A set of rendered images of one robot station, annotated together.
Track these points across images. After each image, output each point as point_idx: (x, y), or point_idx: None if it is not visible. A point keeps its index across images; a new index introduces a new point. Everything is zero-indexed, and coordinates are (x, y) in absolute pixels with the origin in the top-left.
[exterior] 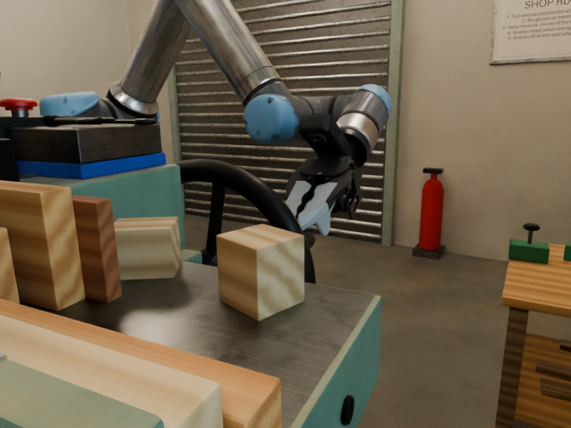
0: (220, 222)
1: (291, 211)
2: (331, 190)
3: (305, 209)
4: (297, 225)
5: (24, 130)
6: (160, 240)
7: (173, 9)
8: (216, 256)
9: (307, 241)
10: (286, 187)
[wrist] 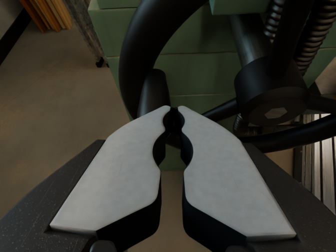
0: (277, 31)
1: (194, 112)
2: (84, 176)
3: (159, 117)
4: (128, 27)
5: None
6: None
7: None
8: (258, 67)
9: (121, 57)
10: (299, 185)
